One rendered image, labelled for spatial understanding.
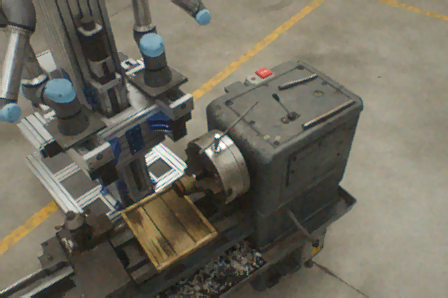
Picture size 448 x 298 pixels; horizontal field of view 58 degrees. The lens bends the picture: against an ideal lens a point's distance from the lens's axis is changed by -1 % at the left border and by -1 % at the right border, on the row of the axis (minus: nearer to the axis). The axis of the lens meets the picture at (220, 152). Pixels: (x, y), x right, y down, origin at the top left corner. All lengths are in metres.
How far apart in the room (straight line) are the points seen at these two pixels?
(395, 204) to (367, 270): 0.60
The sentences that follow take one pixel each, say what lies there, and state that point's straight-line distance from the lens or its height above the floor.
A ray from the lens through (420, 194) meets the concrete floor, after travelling 3.33.
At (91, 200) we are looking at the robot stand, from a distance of 2.94.
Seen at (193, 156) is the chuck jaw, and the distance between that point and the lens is 1.74.
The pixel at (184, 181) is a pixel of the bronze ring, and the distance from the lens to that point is 1.73.
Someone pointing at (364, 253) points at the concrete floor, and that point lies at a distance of 2.92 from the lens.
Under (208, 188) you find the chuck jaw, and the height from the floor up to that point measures 1.10.
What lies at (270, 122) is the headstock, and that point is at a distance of 1.76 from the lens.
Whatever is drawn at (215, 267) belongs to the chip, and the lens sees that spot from 2.13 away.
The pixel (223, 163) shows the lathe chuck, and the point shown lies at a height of 1.21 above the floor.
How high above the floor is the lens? 2.45
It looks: 47 degrees down
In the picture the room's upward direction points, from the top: 4 degrees counter-clockwise
